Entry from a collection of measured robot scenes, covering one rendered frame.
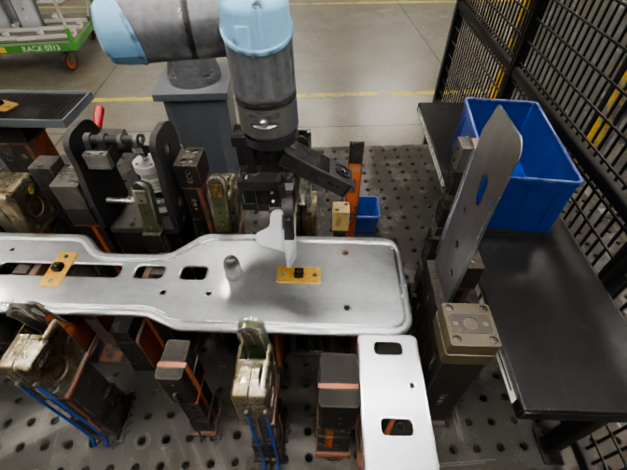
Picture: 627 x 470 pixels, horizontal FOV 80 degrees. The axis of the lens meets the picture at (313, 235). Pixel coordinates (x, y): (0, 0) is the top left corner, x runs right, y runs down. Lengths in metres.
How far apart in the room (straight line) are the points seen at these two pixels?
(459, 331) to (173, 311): 0.48
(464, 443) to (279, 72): 0.80
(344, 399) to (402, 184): 0.97
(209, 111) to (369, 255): 0.65
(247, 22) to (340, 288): 0.46
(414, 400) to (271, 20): 0.53
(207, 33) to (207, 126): 0.68
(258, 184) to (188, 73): 0.67
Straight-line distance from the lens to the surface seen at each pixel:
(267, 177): 0.53
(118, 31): 0.54
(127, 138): 0.82
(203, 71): 1.17
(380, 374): 0.63
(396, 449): 0.60
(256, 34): 0.43
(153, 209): 0.85
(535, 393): 0.66
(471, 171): 0.62
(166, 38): 0.54
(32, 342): 0.73
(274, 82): 0.45
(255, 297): 0.70
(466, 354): 0.64
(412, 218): 1.30
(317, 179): 0.53
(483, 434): 0.98
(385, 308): 0.69
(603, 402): 0.70
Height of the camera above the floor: 1.57
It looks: 46 degrees down
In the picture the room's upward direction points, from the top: straight up
